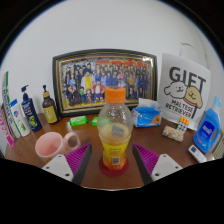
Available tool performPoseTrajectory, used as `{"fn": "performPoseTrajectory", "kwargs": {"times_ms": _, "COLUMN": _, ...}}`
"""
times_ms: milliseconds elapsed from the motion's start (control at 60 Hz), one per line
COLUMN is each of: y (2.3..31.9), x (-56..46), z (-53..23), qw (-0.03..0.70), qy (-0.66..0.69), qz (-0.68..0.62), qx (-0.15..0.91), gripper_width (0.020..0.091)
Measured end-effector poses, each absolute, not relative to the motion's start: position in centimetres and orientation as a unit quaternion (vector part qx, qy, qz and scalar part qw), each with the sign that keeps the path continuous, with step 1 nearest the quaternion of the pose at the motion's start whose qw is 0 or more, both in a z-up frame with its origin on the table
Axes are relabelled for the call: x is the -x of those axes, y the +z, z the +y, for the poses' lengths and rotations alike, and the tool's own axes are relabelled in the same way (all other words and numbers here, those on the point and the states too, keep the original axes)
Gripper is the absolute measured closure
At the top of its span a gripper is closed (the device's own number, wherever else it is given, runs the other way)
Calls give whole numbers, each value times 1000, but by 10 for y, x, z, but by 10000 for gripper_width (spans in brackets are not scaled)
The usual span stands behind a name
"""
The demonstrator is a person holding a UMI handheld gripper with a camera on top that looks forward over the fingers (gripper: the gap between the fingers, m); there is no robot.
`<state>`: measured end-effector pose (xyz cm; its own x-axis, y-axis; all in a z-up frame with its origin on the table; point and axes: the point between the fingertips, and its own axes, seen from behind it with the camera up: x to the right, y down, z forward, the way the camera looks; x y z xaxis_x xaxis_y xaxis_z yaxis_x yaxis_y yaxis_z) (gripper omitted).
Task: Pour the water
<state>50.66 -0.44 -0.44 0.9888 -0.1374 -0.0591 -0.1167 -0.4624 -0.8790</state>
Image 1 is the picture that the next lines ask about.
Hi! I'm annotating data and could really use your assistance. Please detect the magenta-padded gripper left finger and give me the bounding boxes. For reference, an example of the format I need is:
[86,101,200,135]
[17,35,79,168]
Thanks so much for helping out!
[41,143,93,186]

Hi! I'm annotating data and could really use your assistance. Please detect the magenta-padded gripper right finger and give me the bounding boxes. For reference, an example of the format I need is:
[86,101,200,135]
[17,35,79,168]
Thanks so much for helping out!
[131,143,184,186]

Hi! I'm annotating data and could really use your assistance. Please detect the pink mug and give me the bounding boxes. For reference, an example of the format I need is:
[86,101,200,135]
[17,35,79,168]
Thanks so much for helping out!
[34,131,82,163]

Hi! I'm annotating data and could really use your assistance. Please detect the small patterned packet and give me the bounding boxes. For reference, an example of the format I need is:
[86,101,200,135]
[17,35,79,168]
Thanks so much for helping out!
[161,125,185,143]

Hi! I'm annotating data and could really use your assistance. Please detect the flat round red coaster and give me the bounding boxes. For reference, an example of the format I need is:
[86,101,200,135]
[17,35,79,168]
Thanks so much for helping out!
[98,156,130,178]

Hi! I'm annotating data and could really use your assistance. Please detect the green wrapped packet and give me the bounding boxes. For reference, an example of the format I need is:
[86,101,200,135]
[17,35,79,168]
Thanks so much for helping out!
[90,116,100,127]
[69,115,89,127]

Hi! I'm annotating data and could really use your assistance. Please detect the orange-capped clear drink bottle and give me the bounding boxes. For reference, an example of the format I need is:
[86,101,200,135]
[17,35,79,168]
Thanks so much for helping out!
[96,85,134,171]

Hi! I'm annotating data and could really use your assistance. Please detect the blue tissue pack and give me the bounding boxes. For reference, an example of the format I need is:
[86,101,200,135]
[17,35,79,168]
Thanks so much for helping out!
[130,98,162,129]

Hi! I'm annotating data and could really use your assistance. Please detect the white remote control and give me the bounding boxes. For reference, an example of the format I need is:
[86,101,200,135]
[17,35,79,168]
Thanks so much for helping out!
[187,144,208,164]

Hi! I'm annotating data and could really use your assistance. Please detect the small orange-white box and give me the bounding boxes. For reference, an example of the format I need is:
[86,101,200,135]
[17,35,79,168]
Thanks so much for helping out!
[176,116,190,135]

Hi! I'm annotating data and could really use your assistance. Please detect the brown pump bottle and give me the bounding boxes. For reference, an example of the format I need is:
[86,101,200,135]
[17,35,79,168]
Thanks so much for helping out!
[41,84,60,125]

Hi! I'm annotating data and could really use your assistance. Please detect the blue pump bottle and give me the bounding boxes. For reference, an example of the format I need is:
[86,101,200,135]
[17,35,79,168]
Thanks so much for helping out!
[20,84,43,133]

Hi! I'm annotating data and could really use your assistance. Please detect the white tube with green print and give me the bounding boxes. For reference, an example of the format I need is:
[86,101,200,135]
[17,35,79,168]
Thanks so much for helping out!
[9,98,32,138]

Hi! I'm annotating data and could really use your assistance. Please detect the blue detergent bottle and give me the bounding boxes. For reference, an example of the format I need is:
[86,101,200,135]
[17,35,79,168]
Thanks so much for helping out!
[192,96,222,155]

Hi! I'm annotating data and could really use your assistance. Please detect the pink flat package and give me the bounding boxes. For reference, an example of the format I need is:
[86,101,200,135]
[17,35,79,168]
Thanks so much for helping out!
[0,104,16,148]

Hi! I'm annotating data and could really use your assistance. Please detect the white dog-print gift bag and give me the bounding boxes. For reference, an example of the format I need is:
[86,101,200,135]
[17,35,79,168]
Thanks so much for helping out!
[157,52,212,123]

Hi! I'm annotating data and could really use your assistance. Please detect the tall green-white box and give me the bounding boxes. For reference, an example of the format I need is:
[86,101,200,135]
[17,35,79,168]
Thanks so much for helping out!
[1,70,21,140]

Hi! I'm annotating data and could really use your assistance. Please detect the framed group picture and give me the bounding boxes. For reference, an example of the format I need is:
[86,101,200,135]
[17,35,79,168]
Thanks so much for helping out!
[52,48,158,117]

